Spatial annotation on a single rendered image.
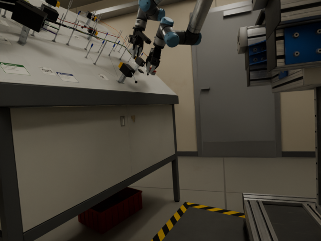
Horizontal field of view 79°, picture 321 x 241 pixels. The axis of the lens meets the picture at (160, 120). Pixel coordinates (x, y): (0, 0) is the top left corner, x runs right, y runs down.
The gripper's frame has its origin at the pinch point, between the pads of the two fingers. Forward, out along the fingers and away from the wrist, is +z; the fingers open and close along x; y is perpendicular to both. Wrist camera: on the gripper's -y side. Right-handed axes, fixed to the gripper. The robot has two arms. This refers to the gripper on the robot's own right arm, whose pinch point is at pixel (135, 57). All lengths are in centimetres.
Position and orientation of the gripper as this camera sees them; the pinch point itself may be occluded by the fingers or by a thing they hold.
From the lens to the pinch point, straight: 146.1
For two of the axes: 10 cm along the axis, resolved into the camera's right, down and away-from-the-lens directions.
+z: -2.5, 9.5, 2.1
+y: -8.1, -3.2, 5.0
